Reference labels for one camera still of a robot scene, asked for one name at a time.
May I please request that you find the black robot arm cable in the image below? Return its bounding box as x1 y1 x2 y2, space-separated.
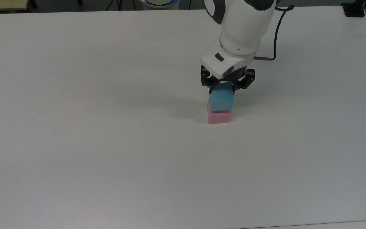
253 4 295 62

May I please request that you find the light wooden board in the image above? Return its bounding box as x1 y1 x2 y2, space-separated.
0 0 31 13

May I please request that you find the black table clamp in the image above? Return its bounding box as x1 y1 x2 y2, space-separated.
341 0 366 18

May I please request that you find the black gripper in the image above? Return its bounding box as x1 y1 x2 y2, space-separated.
200 65 256 94

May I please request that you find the blue cube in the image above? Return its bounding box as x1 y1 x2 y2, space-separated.
209 82 235 112

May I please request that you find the pink cube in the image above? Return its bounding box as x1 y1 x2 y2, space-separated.
207 99 232 125

